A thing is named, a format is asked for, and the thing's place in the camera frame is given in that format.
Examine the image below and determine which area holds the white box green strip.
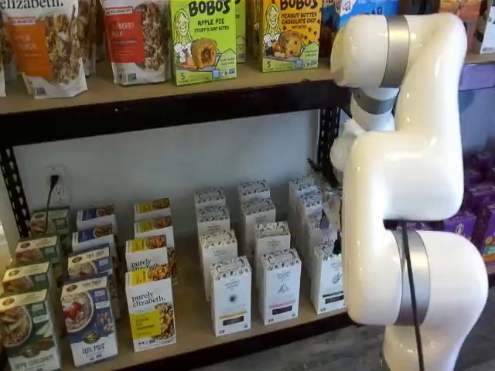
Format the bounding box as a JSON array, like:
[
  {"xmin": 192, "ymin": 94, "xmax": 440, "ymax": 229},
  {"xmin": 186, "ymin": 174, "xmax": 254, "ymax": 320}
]
[
  {"xmin": 307, "ymin": 214, "xmax": 337, "ymax": 279},
  {"xmin": 288, "ymin": 175, "xmax": 317, "ymax": 223},
  {"xmin": 312, "ymin": 242, "xmax": 348, "ymax": 315},
  {"xmin": 296, "ymin": 189, "xmax": 326, "ymax": 248}
]

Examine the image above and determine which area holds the purple cookie box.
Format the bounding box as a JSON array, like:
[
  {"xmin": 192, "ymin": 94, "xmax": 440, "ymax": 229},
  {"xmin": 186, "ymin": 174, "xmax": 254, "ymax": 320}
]
[
  {"xmin": 463, "ymin": 154, "xmax": 495, "ymax": 187},
  {"xmin": 463, "ymin": 183, "xmax": 495, "ymax": 213},
  {"xmin": 443, "ymin": 210, "xmax": 477, "ymax": 237}
]

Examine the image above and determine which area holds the granola bag orange label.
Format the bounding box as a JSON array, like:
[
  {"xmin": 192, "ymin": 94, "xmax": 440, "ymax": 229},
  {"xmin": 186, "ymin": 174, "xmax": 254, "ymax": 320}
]
[{"xmin": 2, "ymin": 0, "xmax": 89, "ymax": 100}]

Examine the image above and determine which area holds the white box pink strip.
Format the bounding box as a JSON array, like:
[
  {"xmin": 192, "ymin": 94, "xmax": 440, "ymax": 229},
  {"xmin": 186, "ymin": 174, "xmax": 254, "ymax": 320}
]
[
  {"xmin": 254, "ymin": 220, "xmax": 292, "ymax": 267},
  {"xmin": 237, "ymin": 180, "xmax": 271, "ymax": 203},
  {"xmin": 240, "ymin": 197, "xmax": 277, "ymax": 254},
  {"xmin": 260, "ymin": 247, "xmax": 302, "ymax": 325}
]

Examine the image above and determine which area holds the green oatmeal box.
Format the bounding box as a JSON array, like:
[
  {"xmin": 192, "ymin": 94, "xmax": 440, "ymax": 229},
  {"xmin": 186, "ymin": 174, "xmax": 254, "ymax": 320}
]
[
  {"xmin": 29, "ymin": 207, "xmax": 73, "ymax": 237},
  {"xmin": 0, "ymin": 288, "xmax": 61, "ymax": 371},
  {"xmin": 2, "ymin": 261, "xmax": 53, "ymax": 294},
  {"xmin": 15, "ymin": 234, "xmax": 61, "ymax": 266}
]

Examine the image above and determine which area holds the black metal shelf rack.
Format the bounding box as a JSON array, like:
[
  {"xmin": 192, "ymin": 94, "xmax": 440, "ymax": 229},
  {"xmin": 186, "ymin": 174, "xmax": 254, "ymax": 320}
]
[{"xmin": 0, "ymin": 75, "xmax": 351, "ymax": 371}]

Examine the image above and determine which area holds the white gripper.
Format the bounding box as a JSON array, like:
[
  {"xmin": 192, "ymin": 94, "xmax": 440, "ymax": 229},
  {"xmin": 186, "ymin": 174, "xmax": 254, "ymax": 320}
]
[{"xmin": 323, "ymin": 181, "xmax": 345, "ymax": 256}]

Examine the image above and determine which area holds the yellow Bobo's peanut butter box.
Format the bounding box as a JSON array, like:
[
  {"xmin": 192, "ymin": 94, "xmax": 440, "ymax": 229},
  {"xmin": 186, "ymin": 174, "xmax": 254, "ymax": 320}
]
[
  {"xmin": 246, "ymin": 0, "xmax": 265, "ymax": 61},
  {"xmin": 261, "ymin": 0, "xmax": 322, "ymax": 73}
]

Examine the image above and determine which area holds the white snack box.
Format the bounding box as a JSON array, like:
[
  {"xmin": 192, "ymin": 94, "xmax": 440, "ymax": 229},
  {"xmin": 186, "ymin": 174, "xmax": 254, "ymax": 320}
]
[{"xmin": 476, "ymin": 3, "xmax": 495, "ymax": 54}]

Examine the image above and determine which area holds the Purely Elizabeth yellow white box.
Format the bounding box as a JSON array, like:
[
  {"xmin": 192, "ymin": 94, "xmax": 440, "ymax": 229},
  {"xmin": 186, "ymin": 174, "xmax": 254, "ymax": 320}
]
[
  {"xmin": 125, "ymin": 266, "xmax": 178, "ymax": 352},
  {"xmin": 134, "ymin": 197, "xmax": 172, "ymax": 222},
  {"xmin": 134, "ymin": 216, "xmax": 175, "ymax": 243},
  {"xmin": 125, "ymin": 235, "xmax": 177, "ymax": 274}
]

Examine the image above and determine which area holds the white box yellow strip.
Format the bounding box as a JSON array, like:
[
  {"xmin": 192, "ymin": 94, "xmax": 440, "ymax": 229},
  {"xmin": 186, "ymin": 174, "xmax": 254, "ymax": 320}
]
[
  {"xmin": 210, "ymin": 255, "xmax": 252, "ymax": 337},
  {"xmin": 199, "ymin": 229, "xmax": 239, "ymax": 301},
  {"xmin": 193, "ymin": 187, "xmax": 227, "ymax": 209},
  {"xmin": 196, "ymin": 204, "xmax": 231, "ymax": 235}
]

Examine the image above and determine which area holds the white wall outlet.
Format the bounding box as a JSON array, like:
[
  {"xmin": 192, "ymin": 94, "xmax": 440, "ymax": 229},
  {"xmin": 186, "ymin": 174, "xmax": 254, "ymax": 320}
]
[{"xmin": 43, "ymin": 164, "xmax": 67, "ymax": 204}]

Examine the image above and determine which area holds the blue oatmeal box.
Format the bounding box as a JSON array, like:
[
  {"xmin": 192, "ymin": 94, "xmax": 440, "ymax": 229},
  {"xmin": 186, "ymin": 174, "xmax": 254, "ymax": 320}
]
[
  {"xmin": 60, "ymin": 276, "xmax": 119, "ymax": 367},
  {"xmin": 72, "ymin": 223, "xmax": 117, "ymax": 252},
  {"xmin": 76, "ymin": 204, "xmax": 117, "ymax": 230},
  {"xmin": 67, "ymin": 247, "xmax": 115, "ymax": 281}
]

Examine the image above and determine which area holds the green Bobo's apple pie box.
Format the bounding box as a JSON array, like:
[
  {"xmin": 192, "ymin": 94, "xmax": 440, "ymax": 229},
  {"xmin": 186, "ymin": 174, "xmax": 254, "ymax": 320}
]
[
  {"xmin": 234, "ymin": 0, "xmax": 248, "ymax": 64},
  {"xmin": 169, "ymin": 0, "xmax": 237, "ymax": 86}
]

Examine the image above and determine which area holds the blue snack box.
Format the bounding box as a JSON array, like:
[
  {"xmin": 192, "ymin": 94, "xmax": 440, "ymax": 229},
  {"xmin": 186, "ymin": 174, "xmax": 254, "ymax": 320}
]
[{"xmin": 320, "ymin": 0, "xmax": 399, "ymax": 48}]

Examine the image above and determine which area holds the black power plug cord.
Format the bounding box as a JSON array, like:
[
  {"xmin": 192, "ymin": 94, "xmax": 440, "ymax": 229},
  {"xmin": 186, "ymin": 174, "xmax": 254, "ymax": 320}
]
[{"xmin": 46, "ymin": 174, "xmax": 60, "ymax": 229}]

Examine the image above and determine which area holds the granola bag red label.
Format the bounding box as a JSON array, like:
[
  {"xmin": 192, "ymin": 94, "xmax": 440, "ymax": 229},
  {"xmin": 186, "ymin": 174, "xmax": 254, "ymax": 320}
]
[{"xmin": 100, "ymin": 0, "xmax": 172, "ymax": 85}]

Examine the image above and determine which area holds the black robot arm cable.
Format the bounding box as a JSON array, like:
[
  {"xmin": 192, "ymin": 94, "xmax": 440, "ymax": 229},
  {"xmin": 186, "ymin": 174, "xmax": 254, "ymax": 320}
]
[{"xmin": 400, "ymin": 220, "xmax": 426, "ymax": 371}]

